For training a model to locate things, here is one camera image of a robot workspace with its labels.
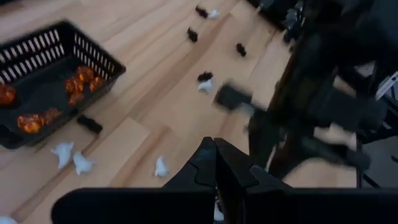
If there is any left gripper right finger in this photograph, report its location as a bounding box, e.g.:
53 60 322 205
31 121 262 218
216 138 398 224

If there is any black slotted plastic basket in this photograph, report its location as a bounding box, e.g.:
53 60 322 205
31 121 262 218
0 20 127 149

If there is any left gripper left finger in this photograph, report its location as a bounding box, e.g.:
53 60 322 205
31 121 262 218
51 136 218 224

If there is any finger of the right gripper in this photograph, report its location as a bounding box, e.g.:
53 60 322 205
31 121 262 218
214 83 253 110

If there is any orange pumpkin figurine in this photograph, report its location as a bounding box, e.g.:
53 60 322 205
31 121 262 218
0 83 17 106
89 76 105 93
64 77 85 94
17 113 47 134
76 65 95 82

